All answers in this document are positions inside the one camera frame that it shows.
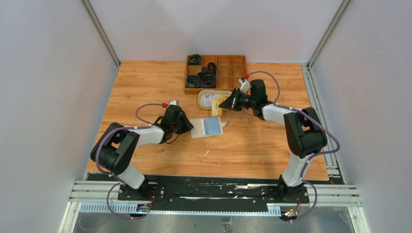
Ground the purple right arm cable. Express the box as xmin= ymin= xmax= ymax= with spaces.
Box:
xmin=243 ymin=70 xmax=341 ymax=222

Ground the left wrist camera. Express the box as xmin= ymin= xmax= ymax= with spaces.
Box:
xmin=168 ymin=100 xmax=179 ymax=106

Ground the rolled black belt top left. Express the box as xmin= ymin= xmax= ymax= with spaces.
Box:
xmin=188 ymin=54 xmax=202 ymax=66

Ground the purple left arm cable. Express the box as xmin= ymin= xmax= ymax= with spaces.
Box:
xmin=95 ymin=102 xmax=168 ymax=220

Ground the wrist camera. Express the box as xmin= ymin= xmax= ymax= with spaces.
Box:
xmin=239 ymin=77 xmax=250 ymax=94
xmin=168 ymin=100 xmax=179 ymax=106

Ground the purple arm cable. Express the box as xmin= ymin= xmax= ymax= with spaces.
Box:
xmin=243 ymin=70 xmax=341 ymax=222
xmin=95 ymin=102 xmax=168 ymax=220

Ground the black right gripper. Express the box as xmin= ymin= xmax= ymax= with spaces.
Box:
xmin=220 ymin=88 xmax=257 ymax=112

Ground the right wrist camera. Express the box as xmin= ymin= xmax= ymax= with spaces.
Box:
xmin=239 ymin=77 xmax=250 ymax=94

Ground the white card in tray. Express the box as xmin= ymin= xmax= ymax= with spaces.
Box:
xmin=201 ymin=94 xmax=219 ymax=107

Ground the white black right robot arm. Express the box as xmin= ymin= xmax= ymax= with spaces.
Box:
xmin=219 ymin=79 xmax=327 ymax=203

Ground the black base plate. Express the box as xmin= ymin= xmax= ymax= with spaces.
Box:
xmin=84 ymin=174 xmax=352 ymax=214

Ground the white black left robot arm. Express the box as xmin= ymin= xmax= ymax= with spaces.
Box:
xmin=90 ymin=103 xmax=194 ymax=200

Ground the wooden compartment box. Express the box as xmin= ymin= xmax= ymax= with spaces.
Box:
xmin=183 ymin=54 xmax=248 ymax=95

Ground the beige oval tray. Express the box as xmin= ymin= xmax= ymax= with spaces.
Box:
xmin=197 ymin=90 xmax=232 ymax=110

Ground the rolled black belt middle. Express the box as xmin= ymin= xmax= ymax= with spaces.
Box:
xmin=206 ymin=62 xmax=217 ymax=75

